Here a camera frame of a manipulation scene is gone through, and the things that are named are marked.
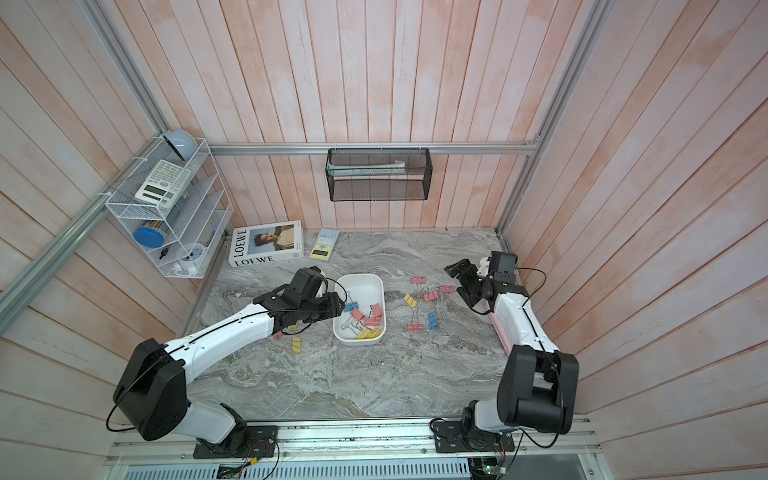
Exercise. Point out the pink plastic box lid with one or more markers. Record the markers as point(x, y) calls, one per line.
point(503, 329)

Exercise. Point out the yellow blue small calculator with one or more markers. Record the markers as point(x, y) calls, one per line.
point(324, 244)

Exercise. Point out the blue binder clip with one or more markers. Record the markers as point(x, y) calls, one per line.
point(432, 320)

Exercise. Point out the black mesh wall basket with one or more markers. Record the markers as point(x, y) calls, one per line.
point(415, 185)

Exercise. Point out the LOEWE white book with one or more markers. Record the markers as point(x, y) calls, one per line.
point(266, 243)

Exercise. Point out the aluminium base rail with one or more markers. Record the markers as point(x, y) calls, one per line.
point(366, 449)

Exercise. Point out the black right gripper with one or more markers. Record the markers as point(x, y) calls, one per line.
point(472, 270)

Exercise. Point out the yellow binder clip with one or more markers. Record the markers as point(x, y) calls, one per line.
point(412, 302)

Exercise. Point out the white plastic storage box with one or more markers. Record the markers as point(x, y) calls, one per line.
point(363, 318)

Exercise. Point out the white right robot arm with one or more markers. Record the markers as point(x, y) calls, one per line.
point(537, 389)

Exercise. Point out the white wire wall shelf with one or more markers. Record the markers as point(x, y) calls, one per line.
point(200, 215)

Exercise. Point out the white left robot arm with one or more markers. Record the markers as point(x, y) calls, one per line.
point(152, 392)

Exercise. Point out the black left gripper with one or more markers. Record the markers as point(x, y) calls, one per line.
point(333, 308)

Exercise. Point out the green white item in basket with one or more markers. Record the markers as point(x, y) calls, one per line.
point(342, 171)

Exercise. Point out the white desk calculator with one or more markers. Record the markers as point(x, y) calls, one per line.
point(164, 184)

